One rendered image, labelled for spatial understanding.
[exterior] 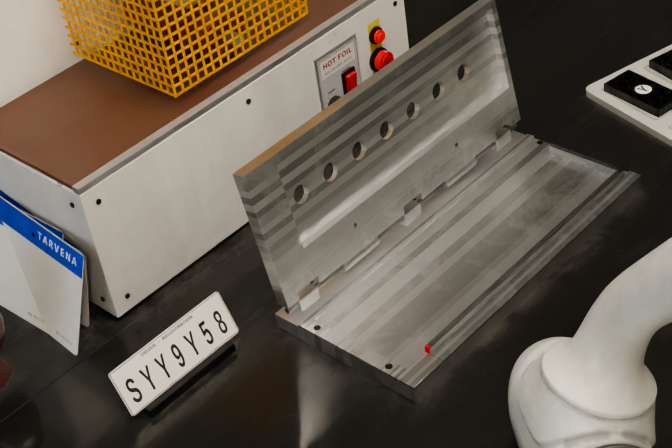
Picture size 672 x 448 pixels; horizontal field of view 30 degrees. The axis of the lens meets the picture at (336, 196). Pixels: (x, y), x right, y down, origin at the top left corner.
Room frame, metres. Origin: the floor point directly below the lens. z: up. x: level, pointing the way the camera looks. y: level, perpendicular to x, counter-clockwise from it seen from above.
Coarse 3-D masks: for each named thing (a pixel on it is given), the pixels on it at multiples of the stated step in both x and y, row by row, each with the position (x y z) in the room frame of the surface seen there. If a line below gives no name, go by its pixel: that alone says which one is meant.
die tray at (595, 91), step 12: (648, 60) 1.49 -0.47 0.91; (636, 72) 1.47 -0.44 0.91; (648, 72) 1.46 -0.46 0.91; (600, 84) 1.45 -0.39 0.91; (588, 96) 1.44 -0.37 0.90; (600, 96) 1.42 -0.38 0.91; (612, 96) 1.42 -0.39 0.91; (612, 108) 1.39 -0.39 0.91; (624, 108) 1.38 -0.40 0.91; (636, 108) 1.38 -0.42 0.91; (636, 120) 1.35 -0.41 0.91; (648, 120) 1.35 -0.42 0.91; (660, 120) 1.34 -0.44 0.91; (648, 132) 1.33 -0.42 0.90; (660, 132) 1.32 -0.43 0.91
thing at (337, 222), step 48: (480, 0) 1.38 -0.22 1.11; (432, 48) 1.29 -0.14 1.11; (480, 48) 1.35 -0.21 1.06; (384, 96) 1.24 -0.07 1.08; (432, 96) 1.28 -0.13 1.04; (480, 96) 1.33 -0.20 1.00; (288, 144) 1.13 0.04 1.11; (336, 144) 1.18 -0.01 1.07; (384, 144) 1.22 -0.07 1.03; (432, 144) 1.25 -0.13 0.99; (480, 144) 1.30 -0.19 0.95; (240, 192) 1.09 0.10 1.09; (288, 192) 1.12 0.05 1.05; (336, 192) 1.16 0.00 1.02; (384, 192) 1.18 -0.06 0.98; (288, 240) 1.09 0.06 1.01; (336, 240) 1.12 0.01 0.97; (288, 288) 1.06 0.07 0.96
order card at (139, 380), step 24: (192, 312) 1.05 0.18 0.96; (216, 312) 1.07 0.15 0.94; (168, 336) 1.03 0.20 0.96; (192, 336) 1.04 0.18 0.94; (216, 336) 1.05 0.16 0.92; (144, 360) 1.00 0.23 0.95; (168, 360) 1.01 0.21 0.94; (192, 360) 1.02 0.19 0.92; (120, 384) 0.97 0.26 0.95; (144, 384) 0.98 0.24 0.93; (168, 384) 0.99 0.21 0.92
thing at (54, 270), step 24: (0, 216) 1.24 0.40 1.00; (24, 216) 1.21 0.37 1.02; (24, 240) 1.20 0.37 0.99; (48, 240) 1.16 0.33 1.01; (24, 264) 1.19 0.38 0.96; (48, 264) 1.15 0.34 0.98; (72, 264) 1.12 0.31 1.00; (48, 288) 1.14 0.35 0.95; (72, 288) 1.11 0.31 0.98; (48, 312) 1.13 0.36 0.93; (72, 312) 1.10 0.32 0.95; (72, 336) 1.09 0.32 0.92
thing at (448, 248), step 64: (512, 128) 1.34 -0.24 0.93; (448, 192) 1.25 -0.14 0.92; (512, 192) 1.23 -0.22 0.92; (576, 192) 1.21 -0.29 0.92; (384, 256) 1.14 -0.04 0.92; (448, 256) 1.13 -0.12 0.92; (512, 256) 1.11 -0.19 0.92; (320, 320) 1.05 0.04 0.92; (384, 320) 1.03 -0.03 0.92; (448, 320) 1.02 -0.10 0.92; (384, 384) 0.95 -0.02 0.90
